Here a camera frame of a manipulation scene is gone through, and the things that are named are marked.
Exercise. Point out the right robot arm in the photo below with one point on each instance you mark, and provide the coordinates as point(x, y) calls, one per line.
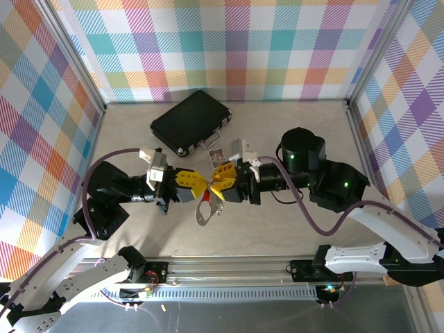
point(354, 260)

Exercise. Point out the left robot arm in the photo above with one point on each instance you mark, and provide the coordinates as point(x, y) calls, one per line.
point(104, 277)

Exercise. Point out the small colourful card box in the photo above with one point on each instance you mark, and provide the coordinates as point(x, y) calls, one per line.
point(216, 157)

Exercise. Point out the black briefcase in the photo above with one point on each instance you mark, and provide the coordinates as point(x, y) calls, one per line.
point(187, 118)

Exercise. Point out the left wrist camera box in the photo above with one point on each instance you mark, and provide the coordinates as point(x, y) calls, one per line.
point(156, 170)

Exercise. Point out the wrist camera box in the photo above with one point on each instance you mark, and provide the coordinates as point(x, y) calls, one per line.
point(239, 149)
point(156, 170)

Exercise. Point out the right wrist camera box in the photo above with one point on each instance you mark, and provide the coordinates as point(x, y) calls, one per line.
point(239, 149)

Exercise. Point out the white right camera bracket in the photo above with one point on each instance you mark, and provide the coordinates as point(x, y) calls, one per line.
point(251, 157)

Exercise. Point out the white camera bracket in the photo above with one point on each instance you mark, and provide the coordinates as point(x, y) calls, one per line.
point(145, 153)
point(251, 157)

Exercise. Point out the white left camera bracket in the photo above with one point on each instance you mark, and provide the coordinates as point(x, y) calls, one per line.
point(145, 153)

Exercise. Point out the aluminium side rail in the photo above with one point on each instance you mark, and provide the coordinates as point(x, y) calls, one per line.
point(360, 145)

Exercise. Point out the long aluminium frame rail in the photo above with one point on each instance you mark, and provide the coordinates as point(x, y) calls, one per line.
point(225, 270)

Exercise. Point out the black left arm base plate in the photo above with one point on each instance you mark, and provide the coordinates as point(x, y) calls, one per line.
point(156, 268)

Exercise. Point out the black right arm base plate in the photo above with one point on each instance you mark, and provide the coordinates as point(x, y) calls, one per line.
point(301, 270)

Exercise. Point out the aluminium frame post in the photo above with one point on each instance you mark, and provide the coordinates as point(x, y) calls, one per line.
point(79, 62)
point(377, 52)

